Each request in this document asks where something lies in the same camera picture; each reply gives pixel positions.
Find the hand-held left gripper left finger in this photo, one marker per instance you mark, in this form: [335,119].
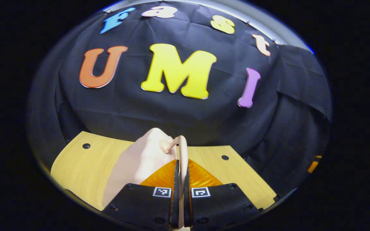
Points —
[176,199]

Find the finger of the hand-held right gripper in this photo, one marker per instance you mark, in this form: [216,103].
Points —
[313,165]

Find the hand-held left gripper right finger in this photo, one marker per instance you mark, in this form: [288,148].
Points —
[186,199]

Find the black table grommet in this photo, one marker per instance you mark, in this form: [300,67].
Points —
[86,146]
[225,157]

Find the black backdrop cloth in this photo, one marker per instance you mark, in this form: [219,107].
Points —
[172,118]

